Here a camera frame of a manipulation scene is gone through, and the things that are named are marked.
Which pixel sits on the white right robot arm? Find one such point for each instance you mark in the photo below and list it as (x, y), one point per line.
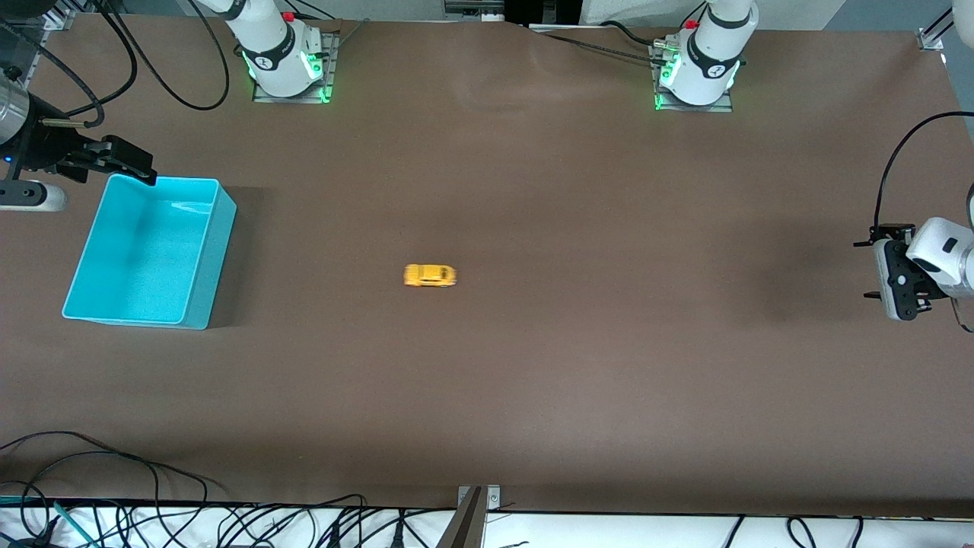
(274, 46)

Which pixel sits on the teal plastic bin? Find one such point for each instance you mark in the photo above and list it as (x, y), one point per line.
(144, 259)

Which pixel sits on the grey metal bar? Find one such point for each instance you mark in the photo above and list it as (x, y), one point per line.
(464, 529)

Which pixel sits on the yellow beetle toy car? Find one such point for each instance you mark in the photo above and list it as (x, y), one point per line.
(430, 275)

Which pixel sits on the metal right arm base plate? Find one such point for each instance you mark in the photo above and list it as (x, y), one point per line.
(332, 57)

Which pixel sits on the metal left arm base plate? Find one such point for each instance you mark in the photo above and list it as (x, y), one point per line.
(685, 108)

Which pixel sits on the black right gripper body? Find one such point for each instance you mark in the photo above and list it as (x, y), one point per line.
(39, 147)

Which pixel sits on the grey metal box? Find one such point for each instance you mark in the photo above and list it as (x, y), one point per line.
(472, 9)

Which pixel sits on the small metal bracket plate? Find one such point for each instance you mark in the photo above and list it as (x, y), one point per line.
(491, 496)

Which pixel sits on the aluminium frame profile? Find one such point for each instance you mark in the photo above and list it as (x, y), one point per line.
(930, 36)
(23, 53)

